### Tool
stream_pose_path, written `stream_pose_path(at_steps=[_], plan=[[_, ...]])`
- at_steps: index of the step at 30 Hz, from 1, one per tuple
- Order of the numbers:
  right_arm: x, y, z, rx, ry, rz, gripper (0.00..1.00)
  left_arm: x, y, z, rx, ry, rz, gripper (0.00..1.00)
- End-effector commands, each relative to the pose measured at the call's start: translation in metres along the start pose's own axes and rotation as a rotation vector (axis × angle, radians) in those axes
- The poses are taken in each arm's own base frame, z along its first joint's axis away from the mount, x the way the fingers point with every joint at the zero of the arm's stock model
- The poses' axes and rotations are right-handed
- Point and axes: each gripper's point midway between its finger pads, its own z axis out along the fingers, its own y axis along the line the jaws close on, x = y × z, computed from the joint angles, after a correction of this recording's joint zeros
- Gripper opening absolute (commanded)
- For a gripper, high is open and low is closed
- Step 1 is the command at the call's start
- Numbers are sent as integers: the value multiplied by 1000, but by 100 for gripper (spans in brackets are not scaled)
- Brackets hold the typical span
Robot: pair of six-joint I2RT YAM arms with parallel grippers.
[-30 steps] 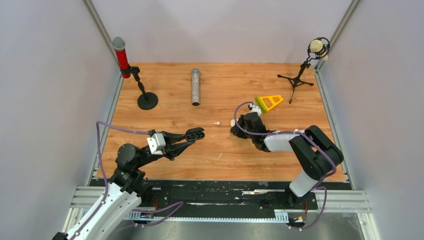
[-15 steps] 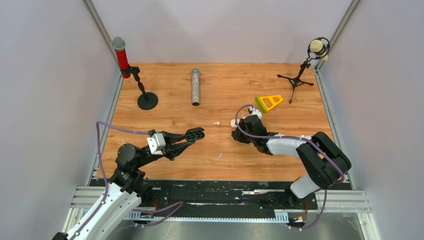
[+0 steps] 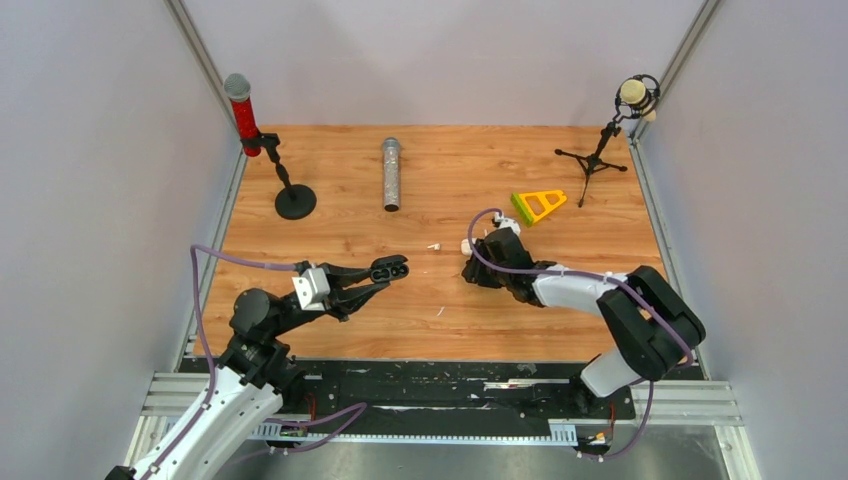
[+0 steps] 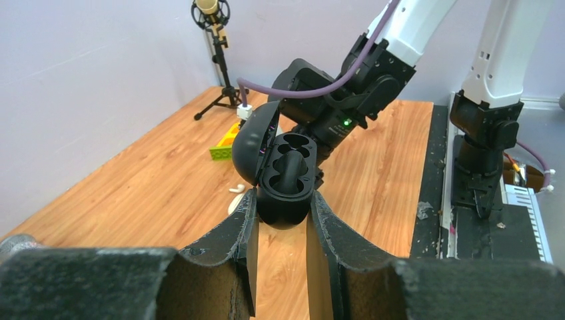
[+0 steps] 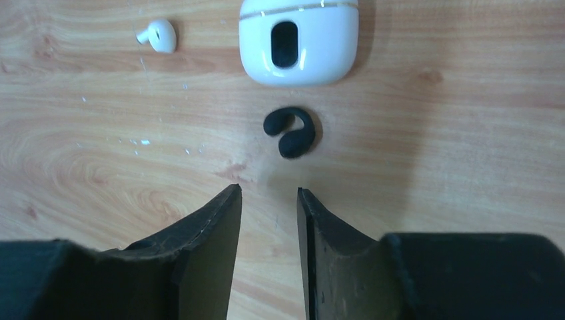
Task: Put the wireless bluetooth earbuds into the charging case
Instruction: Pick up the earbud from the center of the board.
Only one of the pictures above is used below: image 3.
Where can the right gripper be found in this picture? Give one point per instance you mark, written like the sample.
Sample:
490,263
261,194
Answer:
475,273

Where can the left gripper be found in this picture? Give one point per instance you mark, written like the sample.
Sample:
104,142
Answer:
350,299

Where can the black earbud charging case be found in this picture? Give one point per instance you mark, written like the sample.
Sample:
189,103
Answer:
389,268

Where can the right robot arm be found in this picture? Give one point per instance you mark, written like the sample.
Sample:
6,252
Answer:
652,327

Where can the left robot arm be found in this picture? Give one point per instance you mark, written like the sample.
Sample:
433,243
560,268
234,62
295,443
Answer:
255,377

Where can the white earbud case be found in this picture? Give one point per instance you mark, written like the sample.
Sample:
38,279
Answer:
465,247

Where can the green toy brick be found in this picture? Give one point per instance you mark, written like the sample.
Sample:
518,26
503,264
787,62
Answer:
522,209

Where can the yellow triangular plastic piece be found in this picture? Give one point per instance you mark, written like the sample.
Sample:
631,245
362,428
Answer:
543,203

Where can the silver glitter microphone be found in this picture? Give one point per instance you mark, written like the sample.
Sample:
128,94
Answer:
391,150

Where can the beige condenser microphone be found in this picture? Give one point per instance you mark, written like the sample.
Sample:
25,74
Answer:
637,98

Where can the black tripod mic stand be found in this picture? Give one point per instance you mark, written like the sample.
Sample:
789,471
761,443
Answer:
593,162

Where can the red glitter microphone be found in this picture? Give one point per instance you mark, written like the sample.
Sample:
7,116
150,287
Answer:
238,90

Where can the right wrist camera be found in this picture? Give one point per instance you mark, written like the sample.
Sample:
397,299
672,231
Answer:
501,221

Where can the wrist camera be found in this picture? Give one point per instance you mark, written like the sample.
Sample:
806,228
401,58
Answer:
312,289
501,221

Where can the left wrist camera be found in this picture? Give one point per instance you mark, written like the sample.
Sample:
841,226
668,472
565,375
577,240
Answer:
312,289

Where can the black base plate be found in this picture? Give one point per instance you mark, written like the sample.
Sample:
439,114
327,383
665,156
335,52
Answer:
449,398

